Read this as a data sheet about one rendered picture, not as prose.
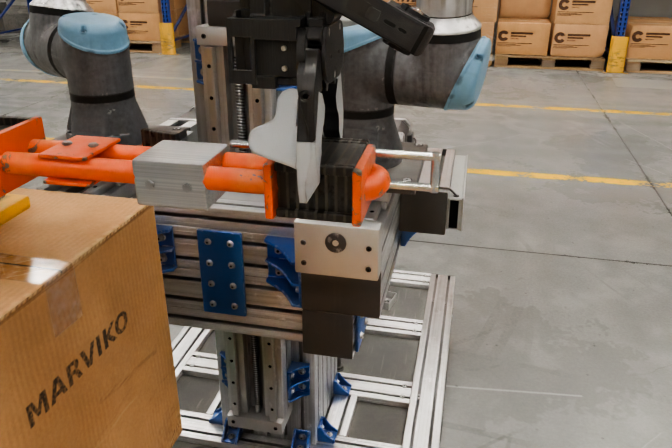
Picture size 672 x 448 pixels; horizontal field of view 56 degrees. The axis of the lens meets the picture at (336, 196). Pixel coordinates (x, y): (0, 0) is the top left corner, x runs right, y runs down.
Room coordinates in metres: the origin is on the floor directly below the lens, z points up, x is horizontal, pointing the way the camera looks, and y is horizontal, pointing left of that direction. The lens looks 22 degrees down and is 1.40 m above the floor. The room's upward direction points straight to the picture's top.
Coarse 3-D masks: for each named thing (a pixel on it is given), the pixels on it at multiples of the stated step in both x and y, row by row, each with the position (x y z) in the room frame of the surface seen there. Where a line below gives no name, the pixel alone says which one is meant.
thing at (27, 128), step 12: (0, 120) 0.64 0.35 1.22; (12, 120) 0.64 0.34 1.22; (24, 120) 0.64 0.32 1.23; (36, 120) 0.62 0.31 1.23; (0, 132) 0.57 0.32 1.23; (12, 132) 0.59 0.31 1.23; (24, 132) 0.60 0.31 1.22; (36, 132) 0.62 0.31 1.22; (0, 144) 0.57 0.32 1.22; (12, 144) 0.58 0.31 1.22; (24, 144) 0.60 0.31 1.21; (0, 156) 0.57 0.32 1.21; (0, 168) 0.56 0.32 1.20; (0, 180) 0.56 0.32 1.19; (12, 180) 0.57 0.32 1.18; (24, 180) 0.59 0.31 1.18; (0, 192) 0.56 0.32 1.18
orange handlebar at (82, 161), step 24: (48, 144) 0.60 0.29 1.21; (72, 144) 0.58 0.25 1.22; (96, 144) 0.57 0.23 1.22; (24, 168) 0.56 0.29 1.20; (48, 168) 0.55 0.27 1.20; (72, 168) 0.55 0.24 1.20; (96, 168) 0.54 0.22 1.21; (120, 168) 0.54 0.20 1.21; (216, 168) 0.52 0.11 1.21; (240, 168) 0.52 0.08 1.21; (384, 168) 0.53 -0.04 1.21; (240, 192) 0.52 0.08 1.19; (384, 192) 0.50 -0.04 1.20
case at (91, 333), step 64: (64, 192) 0.81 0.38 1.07; (0, 256) 0.62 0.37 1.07; (64, 256) 0.62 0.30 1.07; (128, 256) 0.71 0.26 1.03; (0, 320) 0.50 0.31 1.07; (64, 320) 0.58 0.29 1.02; (128, 320) 0.69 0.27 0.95; (0, 384) 0.48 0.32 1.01; (64, 384) 0.56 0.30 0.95; (128, 384) 0.67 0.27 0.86
